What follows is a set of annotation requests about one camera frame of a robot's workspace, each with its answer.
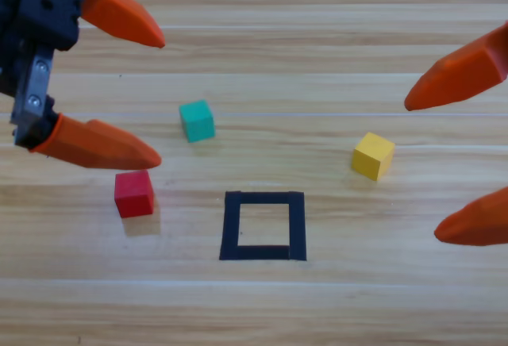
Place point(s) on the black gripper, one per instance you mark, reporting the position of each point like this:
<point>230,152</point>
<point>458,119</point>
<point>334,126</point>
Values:
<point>43,16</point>

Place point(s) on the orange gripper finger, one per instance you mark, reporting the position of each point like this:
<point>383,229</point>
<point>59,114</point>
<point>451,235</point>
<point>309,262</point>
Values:
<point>464,76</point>
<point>99,145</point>
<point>476,225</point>

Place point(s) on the red wooden cube block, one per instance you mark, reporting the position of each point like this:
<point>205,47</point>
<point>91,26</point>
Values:
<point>134,197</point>

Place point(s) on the green wooden cube block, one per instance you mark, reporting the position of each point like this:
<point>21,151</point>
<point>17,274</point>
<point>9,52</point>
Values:
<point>197,121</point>

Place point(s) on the yellow wooden cube block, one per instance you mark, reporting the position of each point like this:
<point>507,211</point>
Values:
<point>371,157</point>

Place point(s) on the black tape square outline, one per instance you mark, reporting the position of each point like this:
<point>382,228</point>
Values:
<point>232,227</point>

